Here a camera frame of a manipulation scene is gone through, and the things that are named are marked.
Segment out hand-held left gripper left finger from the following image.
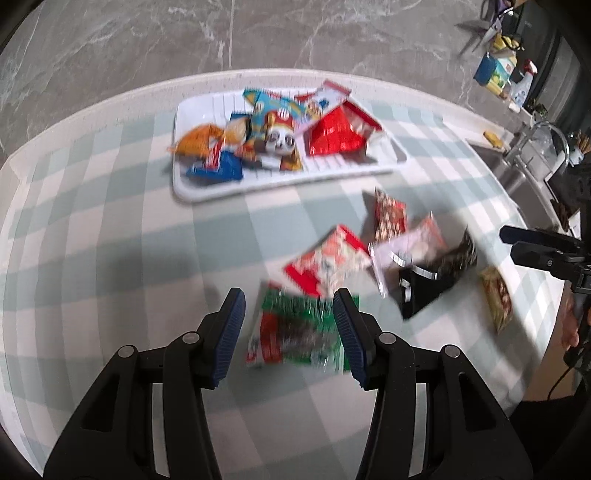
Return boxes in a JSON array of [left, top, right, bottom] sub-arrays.
[[44, 287, 245, 480]]

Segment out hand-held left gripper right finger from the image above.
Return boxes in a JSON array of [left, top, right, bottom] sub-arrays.
[[332, 288, 550, 480]]

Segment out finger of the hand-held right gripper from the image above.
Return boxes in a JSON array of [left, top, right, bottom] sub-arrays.
[[510, 241, 591, 280], [501, 225, 583, 254]]

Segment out green snack packet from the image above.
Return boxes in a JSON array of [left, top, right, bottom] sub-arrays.
[[245, 281, 361, 374]]

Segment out gold brown snack packet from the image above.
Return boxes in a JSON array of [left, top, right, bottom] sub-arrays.
[[478, 267, 514, 334]]

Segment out red white snack packet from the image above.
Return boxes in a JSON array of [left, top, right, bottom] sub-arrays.
[[284, 224, 372, 296]]

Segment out black snack packet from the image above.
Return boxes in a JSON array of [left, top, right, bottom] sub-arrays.
[[397, 226, 478, 320]]

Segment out pale pink snack packet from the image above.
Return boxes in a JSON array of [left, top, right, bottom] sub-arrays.
[[369, 212, 448, 296]]

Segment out small brown red snack packet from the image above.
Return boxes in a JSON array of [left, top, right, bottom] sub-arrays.
[[372, 188, 409, 243]]

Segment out white plastic tray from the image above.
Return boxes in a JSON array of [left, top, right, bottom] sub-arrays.
[[172, 85, 410, 205]]

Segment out long white snack packet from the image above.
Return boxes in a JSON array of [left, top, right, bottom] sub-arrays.
[[344, 102, 384, 139]]

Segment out light blue panda snack packet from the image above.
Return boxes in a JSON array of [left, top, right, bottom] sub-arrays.
[[233, 88, 319, 172]]

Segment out bright red snack packet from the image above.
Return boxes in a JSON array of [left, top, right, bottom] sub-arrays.
[[307, 104, 370, 158]]

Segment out person's right hand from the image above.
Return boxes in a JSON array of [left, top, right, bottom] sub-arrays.
[[561, 294, 583, 350]]

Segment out steel sink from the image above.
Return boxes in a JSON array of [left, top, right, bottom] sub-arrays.
[[471, 143, 561, 232]]

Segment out clear plastic container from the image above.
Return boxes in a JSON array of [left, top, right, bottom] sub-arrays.
[[538, 134, 568, 176]]

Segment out steel faucet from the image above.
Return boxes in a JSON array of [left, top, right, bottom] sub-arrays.
[[503, 121, 571, 167]]

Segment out person's dark clothing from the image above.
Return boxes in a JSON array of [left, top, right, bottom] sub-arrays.
[[510, 392, 591, 480]]

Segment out white spray bottle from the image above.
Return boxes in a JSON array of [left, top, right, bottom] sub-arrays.
[[510, 60, 539, 107]]

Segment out yellow dish soap bottle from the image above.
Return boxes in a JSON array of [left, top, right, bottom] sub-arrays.
[[489, 34, 518, 93]]

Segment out blue container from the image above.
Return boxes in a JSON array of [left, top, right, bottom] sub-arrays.
[[475, 53, 497, 86]]

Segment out black cable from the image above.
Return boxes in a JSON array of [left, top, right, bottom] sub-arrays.
[[547, 355, 578, 402]]

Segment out purple handled scissors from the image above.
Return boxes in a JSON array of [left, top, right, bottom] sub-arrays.
[[459, 0, 513, 56]]

